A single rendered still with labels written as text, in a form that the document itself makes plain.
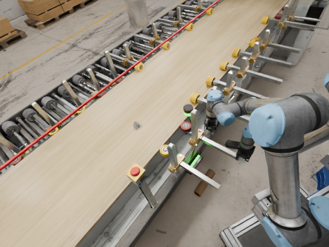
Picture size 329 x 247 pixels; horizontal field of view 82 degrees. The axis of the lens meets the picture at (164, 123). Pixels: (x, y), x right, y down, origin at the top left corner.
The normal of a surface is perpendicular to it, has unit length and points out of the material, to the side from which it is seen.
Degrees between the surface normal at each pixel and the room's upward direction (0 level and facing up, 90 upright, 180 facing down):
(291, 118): 32
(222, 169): 0
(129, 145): 0
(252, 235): 0
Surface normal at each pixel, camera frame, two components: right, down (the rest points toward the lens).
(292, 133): 0.12, 0.31
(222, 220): -0.12, -0.62
